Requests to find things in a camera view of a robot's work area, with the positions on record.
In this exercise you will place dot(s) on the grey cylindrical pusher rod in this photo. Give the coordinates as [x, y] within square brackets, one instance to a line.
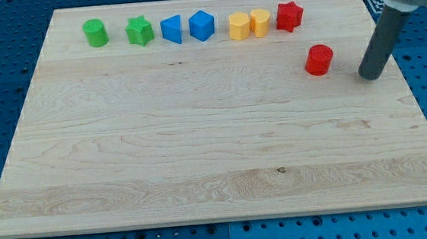
[385, 35]

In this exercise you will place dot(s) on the red cylinder block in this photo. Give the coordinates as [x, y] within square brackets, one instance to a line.
[319, 59]

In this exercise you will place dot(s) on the red star block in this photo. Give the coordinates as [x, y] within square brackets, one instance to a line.
[289, 16]

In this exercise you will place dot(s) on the green star block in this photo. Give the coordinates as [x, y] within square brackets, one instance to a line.
[139, 31]

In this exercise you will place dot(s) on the black white fiducial marker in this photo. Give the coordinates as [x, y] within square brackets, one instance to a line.
[376, 6]

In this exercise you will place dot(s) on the yellow half-round block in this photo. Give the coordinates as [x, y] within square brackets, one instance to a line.
[260, 22]

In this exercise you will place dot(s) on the yellow hexagon block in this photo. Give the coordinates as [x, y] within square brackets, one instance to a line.
[239, 26]

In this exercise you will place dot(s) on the blue cube block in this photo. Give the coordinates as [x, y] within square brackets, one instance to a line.
[202, 25]

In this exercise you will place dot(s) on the blue triangle block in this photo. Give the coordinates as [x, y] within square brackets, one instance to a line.
[171, 29]

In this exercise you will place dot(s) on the light wooden board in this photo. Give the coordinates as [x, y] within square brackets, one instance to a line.
[124, 137]

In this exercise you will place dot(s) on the green cylinder block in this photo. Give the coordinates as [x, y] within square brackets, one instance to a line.
[95, 32]

